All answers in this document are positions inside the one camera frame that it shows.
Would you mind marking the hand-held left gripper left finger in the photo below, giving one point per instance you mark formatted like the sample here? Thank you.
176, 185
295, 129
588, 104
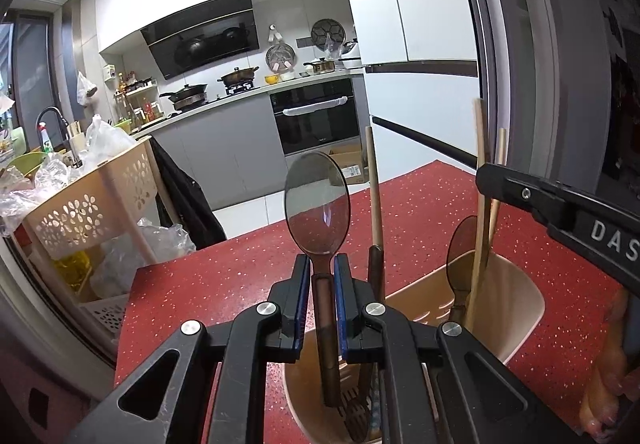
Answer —
301, 309

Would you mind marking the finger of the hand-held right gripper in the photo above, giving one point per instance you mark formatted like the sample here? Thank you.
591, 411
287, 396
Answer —
520, 194

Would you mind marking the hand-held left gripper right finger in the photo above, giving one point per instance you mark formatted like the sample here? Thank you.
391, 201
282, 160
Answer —
342, 304

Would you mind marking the beige plastic utensil holder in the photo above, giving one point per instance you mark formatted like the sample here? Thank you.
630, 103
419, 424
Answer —
510, 304

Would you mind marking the person's right hand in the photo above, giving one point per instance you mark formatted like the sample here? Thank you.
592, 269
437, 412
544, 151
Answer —
605, 374

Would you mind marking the cardboard box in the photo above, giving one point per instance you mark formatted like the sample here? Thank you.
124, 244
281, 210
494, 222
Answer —
350, 164

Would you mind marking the black jacket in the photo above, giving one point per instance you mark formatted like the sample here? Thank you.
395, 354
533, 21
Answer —
190, 204

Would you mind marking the grey base kitchen cabinets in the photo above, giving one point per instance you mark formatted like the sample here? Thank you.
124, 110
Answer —
235, 149

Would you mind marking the clear plastic bag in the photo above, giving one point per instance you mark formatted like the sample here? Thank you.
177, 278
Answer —
130, 259

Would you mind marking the black built-in oven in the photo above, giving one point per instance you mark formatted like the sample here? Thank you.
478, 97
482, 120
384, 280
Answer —
315, 124

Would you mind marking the gas stove burner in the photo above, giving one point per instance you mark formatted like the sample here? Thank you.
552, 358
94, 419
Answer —
239, 90

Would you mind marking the yellow oil bottle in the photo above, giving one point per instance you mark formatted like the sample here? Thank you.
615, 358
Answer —
75, 269

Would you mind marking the yellow bowl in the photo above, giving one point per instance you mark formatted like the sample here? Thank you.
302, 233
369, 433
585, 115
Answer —
272, 79

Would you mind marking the steel saucepan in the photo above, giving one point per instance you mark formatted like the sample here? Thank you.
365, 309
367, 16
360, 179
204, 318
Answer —
322, 67

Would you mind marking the cooking pot with lid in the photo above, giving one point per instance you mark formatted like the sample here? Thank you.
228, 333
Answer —
239, 75

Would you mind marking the black wok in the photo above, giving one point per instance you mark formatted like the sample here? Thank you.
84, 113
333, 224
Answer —
187, 94

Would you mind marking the beige floral storage cart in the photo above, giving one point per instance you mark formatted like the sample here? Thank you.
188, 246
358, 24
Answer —
75, 219

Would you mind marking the hanging round divided plate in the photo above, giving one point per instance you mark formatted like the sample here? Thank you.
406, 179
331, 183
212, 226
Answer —
327, 33

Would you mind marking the hanging round steamer rack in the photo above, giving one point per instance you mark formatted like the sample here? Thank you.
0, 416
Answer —
280, 56

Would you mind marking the yellow-green cutlery cup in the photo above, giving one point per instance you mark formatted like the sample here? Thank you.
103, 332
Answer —
122, 125

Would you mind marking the white plastic bag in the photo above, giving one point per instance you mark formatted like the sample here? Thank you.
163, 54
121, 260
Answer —
107, 139

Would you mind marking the white spice rack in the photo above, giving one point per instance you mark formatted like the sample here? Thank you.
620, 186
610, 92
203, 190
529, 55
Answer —
140, 99

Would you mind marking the black range hood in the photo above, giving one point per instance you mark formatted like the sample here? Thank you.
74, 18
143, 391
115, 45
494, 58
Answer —
200, 44

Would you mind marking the crumpled clear plastic bags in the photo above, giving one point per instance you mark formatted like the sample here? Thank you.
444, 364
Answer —
45, 179

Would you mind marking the hanging plastic bag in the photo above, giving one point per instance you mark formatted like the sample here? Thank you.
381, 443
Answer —
85, 89

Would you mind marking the green basin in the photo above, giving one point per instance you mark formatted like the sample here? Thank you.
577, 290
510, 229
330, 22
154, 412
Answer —
27, 164

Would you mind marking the black kitchen faucet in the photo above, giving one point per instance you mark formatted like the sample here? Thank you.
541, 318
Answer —
50, 110

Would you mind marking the grey sliding door frame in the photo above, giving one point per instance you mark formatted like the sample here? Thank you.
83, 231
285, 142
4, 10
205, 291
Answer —
525, 24

